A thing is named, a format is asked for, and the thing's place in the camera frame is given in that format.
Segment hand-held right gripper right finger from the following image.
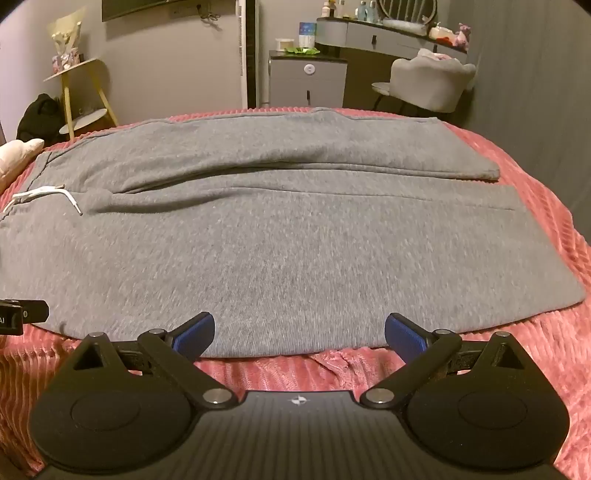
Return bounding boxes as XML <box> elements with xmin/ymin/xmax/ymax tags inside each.
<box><xmin>360</xmin><ymin>312</ymin><xmax>532</xmax><ymax>409</ymax></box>

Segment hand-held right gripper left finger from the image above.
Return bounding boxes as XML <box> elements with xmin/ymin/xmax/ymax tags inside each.
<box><xmin>69</xmin><ymin>311</ymin><xmax>234</xmax><ymax>411</ymax></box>

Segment grey pants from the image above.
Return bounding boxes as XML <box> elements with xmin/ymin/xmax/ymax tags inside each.
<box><xmin>0</xmin><ymin>107</ymin><xmax>587</xmax><ymax>360</ymax></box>

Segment pink ribbed blanket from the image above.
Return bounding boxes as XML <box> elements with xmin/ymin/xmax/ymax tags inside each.
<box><xmin>0</xmin><ymin>107</ymin><xmax>591</xmax><ymax>480</ymax></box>

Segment cream pillow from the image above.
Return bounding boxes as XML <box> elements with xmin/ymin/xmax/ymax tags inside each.
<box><xmin>0</xmin><ymin>138</ymin><xmax>45</xmax><ymax>191</ymax></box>

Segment black bag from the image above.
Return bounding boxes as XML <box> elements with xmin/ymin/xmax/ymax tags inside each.
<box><xmin>17</xmin><ymin>93</ymin><xmax>66</xmax><ymax>145</ymax></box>

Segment yellow side table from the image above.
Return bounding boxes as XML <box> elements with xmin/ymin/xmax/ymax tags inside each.
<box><xmin>43</xmin><ymin>57</ymin><xmax>119</xmax><ymax>140</ymax></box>

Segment grey upholstered chair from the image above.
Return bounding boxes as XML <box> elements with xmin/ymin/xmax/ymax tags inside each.
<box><xmin>370</xmin><ymin>48</ymin><xmax>477</xmax><ymax>114</ymax></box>

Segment grey bedside cabinet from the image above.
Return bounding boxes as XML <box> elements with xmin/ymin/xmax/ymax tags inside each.
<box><xmin>268</xmin><ymin>50</ymin><xmax>348</xmax><ymax>110</ymax></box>

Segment wrapped flower bouquet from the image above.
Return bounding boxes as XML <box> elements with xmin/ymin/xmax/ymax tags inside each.
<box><xmin>47</xmin><ymin>13</ymin><xmax>85</xmax><ymax>73</ymax></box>

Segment tall white heater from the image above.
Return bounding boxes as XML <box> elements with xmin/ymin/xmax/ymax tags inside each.
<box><xmin>236</xmin><ymin>0</ymin><xmax>258</xmax><ymax>110</ymax></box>

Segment grey dressing table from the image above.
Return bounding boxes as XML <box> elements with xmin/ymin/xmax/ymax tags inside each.
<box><xmin>316</xmin><ymin>17</ymin><xmax>468</xmax><ymax>112</ymax></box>

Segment round mirror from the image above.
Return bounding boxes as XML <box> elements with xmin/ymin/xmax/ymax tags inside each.
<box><xmin>378</xmin><ymin>0</ymin><xmax>438</xmax><ymax>27</ymax></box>

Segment wall television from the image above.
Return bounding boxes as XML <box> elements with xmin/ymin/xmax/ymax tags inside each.
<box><xmin>101</xmin><ymin>0</ymin><xmax>186</xmax><ymax>22</ymax></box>

